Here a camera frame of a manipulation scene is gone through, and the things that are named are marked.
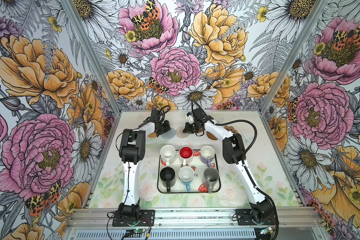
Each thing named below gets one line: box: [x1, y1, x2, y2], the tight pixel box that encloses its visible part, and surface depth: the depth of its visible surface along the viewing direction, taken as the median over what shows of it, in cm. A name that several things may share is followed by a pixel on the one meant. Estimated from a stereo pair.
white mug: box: [160, 144, 176, 167], surface depth 91 cm
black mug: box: [159, 167, 176, 194], surface depth 83 cm
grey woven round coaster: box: [160, 127, 176, 140], surface depth 108 cm
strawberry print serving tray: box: [157, 150, 222, 194], surface depth 86 cm
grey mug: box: [204, 167, 220, 194], surface depth 80 cm
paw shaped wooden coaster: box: [224, 125, 238, 134], surface depth 114 cm
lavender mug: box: [200, 145, 216, 168], surface depth 92 cm
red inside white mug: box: [179, 146, 194, 166], surface depth 91 cm
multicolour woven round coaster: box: [176, 126, 190, 139], surface depth 110 cm
